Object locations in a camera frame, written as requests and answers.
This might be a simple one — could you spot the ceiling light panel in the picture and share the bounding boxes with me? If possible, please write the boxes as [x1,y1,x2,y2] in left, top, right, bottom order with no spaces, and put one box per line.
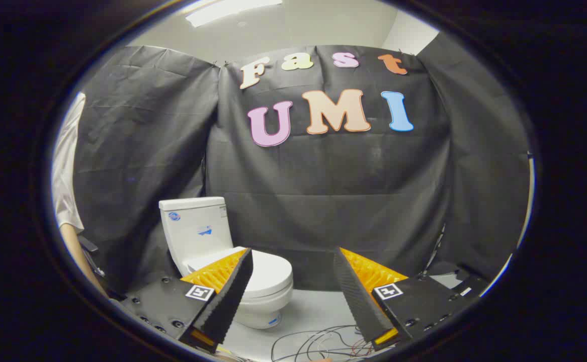
[185,0,284,28]

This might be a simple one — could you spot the white toilet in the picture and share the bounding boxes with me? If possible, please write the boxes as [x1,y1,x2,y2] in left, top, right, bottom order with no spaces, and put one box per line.
[159,197,294,330]

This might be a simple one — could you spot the white toilet lid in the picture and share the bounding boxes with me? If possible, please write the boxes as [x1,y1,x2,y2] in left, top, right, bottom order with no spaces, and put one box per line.
[187,246,294,298]

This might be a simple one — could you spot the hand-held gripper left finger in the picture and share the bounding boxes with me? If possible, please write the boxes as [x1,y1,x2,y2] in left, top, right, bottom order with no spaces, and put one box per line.
[117,247,254,354]

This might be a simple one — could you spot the black backdrop cloth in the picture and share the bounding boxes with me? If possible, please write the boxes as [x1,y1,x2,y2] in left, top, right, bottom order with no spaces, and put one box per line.
[72,44,531,297]

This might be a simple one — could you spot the tangle of thin cables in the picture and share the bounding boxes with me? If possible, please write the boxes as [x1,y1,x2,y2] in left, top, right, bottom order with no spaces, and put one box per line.
[271,324,374,362]

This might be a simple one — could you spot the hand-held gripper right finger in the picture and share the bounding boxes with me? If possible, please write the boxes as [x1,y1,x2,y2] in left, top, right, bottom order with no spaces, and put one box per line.
[333,246,490,351]

